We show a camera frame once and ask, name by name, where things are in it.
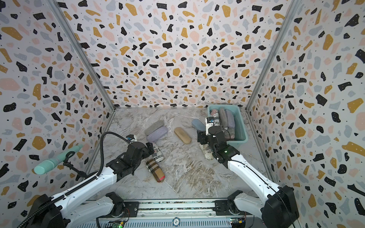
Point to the newspaper flag glasses case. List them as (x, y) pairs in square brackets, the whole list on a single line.
[(215, 114)]

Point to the dark grey fabric glasses case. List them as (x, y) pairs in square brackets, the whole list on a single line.
[(223, 118)]

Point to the newspaper print glasses case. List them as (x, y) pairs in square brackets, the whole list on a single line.
[(157, 155)]

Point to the mint green handheld microphone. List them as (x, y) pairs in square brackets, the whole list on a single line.
[(50, 164)]

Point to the light blue fabric glasses case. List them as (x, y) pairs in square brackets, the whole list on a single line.
[(198, 125)]

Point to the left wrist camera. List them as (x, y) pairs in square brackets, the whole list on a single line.
[(131, 138)]

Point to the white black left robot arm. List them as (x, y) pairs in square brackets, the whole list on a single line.
[(69, 208)]

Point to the world map print glasses case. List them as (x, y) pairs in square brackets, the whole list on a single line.
[(207, 152)]

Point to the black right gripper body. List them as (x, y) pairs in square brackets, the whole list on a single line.
[(208, 139)]

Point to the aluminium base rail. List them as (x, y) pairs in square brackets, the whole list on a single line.
[(193, 213)]

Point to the long lilac fabric glasses case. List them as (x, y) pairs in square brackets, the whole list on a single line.
[(157, 134)]

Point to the teal plastic storage box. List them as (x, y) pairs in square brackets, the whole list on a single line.
[(241, 136)]

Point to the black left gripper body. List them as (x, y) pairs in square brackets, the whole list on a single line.
[(147, 152)]

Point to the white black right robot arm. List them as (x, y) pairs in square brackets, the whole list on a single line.
[(276, 206)]

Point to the plaid tartan glasses case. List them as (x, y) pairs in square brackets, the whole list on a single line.
[(155, 170)]

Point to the aluminium wall frame strip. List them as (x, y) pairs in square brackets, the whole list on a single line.
[(55, 9)]

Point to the tan fabric glasses case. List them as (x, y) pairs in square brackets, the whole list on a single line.
[(182, 135)]

